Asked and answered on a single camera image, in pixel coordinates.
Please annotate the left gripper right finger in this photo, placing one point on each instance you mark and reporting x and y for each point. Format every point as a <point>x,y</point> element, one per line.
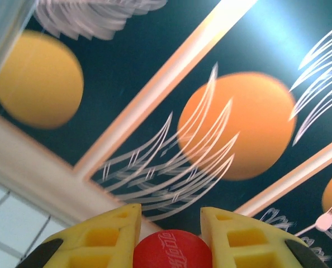
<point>247,245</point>

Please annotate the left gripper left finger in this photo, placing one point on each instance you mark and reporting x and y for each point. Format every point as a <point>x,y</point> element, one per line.
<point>99,243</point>

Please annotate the clear bottle with red label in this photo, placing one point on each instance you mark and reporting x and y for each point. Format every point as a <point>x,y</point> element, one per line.
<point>171,251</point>

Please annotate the aluminium frame post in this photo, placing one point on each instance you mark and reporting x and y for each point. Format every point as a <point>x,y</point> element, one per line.
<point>1,28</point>

